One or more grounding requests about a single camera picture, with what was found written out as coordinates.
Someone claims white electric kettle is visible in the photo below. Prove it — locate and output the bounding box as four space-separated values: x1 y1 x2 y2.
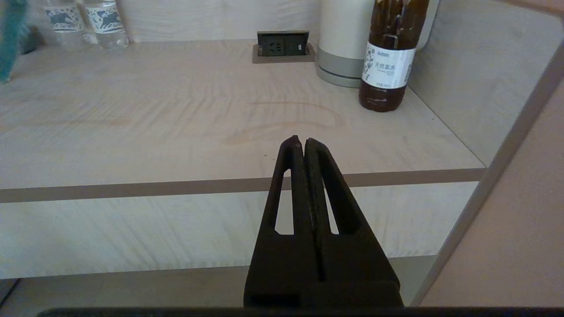
317 0 440 79

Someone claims brown drink bottle white label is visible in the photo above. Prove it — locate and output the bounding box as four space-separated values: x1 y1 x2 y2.
358 0 430 112

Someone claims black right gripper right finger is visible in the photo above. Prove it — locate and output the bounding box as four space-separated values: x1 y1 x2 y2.
303 138 403 307

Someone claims clear water bottle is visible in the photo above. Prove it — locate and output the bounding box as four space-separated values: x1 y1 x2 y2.
42 0 95 48
83 0 130 50

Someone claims grey kettle base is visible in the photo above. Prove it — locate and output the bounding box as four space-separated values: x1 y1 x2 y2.
315 64 364 88

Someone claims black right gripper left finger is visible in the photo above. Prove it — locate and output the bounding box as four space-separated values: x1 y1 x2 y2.
244 136 319 307

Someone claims black pop-up power socket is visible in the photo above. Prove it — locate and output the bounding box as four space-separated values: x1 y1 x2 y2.
252 30 316 64

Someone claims green white striped towel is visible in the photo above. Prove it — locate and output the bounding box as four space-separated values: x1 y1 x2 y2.
0 0 28 84

